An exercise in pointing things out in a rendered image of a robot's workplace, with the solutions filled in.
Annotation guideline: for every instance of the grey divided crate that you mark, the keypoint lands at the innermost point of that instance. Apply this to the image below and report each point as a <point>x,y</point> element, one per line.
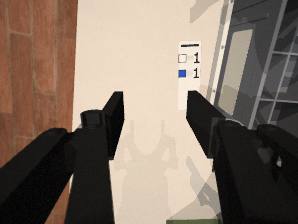
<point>252,34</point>

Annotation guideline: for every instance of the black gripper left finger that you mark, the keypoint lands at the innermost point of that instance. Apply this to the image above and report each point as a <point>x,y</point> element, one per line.
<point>33,180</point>

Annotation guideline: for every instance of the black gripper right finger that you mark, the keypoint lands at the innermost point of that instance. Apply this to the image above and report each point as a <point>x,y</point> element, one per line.
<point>248,193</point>

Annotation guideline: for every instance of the white paper pick list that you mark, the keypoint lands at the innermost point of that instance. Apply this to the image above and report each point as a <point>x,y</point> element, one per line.
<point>189,68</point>

